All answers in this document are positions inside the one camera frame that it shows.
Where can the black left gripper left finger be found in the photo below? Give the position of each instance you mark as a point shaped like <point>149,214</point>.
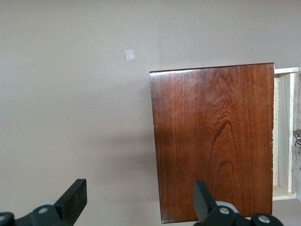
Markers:
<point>73,200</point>

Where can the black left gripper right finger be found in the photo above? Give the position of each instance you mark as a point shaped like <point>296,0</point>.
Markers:
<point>203,202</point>

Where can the dark brown wooden cabinet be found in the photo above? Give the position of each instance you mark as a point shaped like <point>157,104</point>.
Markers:
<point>211,141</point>

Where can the small clear tape patch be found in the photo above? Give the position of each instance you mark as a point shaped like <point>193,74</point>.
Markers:
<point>129,55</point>

